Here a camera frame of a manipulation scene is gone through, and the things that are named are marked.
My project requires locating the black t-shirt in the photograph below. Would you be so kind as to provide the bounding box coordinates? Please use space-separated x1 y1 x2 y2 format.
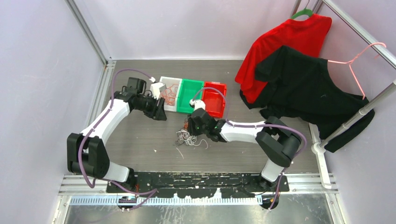
240 46 369 140

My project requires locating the green plastic bin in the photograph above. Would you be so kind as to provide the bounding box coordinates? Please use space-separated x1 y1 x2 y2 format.
177 79 205 114

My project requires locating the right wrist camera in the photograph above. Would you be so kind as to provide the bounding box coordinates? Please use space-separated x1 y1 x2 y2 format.
189 99 206 111

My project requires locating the green hanger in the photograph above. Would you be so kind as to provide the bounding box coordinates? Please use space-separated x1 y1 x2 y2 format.
290 0 313 20

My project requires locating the metal clothes rack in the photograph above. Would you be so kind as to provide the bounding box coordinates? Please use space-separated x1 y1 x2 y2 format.
290 0 396 148

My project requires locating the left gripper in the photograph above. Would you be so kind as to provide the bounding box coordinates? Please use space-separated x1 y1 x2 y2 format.
134 93 167 121

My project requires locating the orange cable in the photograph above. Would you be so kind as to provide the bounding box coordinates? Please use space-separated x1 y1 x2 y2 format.
162 85 179 106

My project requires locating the red t-shirt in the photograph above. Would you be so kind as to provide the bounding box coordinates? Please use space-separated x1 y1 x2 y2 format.
234 14 332 109

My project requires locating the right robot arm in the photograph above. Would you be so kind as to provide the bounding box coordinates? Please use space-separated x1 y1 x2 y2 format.
187 108 307 192

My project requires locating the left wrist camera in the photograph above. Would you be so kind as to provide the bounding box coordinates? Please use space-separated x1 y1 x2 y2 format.
149 77 167 99

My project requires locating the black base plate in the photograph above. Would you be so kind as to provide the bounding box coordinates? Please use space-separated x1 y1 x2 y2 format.
121 172 290 199

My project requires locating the cable bundle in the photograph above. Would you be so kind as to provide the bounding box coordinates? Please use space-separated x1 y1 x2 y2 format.
175 119 208 148

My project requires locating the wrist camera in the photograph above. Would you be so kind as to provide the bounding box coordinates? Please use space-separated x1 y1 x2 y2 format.
149 77 167 99
189 99 206 111

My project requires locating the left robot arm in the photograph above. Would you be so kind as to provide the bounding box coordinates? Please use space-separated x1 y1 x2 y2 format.
67 77 167 193

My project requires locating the white plastic bin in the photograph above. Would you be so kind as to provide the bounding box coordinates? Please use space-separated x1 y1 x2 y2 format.
159 76 182 112

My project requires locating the pink hanger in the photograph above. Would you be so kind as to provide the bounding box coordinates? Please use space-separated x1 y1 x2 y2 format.
327 42 387 100

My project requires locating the red plastic bin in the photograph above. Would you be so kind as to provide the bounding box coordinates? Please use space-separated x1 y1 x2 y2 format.
202 82 227 118

